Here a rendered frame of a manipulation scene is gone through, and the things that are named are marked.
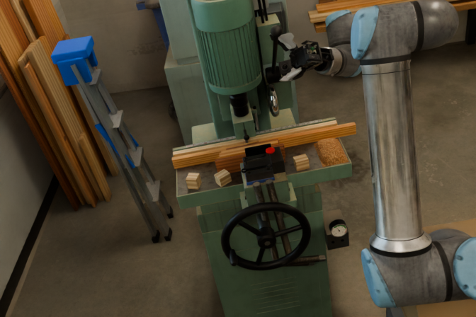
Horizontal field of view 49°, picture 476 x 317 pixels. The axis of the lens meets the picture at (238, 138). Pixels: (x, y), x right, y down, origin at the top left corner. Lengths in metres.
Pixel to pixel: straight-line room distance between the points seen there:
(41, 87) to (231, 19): 1.62
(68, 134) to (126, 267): 0.82
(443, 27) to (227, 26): 0.60
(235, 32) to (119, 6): 2.65
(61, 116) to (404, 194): 2.15
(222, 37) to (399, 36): 0.56
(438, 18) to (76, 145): 2.30
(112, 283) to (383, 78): 1.99
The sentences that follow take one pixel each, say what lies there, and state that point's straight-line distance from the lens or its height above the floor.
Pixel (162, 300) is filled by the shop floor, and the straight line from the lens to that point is 2.68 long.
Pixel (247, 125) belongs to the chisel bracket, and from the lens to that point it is 1.75.
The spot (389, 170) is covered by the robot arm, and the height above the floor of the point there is 1.21.
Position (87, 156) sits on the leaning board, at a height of 0.36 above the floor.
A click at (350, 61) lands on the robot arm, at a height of 1.20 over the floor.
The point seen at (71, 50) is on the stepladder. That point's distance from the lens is 2.40.
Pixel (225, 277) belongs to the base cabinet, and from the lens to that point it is 2.06.
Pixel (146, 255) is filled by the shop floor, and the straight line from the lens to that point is 2.91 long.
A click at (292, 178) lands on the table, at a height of 0.88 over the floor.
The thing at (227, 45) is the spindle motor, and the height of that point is 1.37.
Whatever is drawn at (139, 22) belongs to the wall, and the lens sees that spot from 4.17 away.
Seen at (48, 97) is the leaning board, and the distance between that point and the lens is 2.98.
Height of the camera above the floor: 2.02
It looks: 35 degrees down
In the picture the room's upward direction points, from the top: 11 degrees counter-clockwise
